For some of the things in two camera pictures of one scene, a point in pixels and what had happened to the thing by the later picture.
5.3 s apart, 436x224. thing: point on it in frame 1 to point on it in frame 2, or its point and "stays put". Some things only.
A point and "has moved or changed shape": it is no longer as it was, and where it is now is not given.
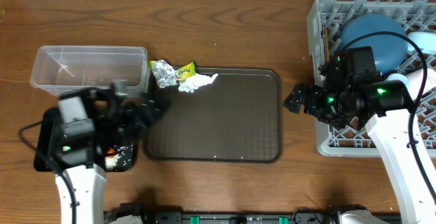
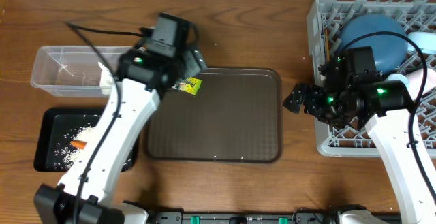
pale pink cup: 415,80 stays put
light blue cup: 398,76 stays put
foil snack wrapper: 166,75 has moved or changed shape
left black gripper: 148,109 to 196,61
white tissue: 195,82 to 106,80
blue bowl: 390,52 stays put
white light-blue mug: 426,41 stays put
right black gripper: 314,92 stays put
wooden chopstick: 328,59 stays put
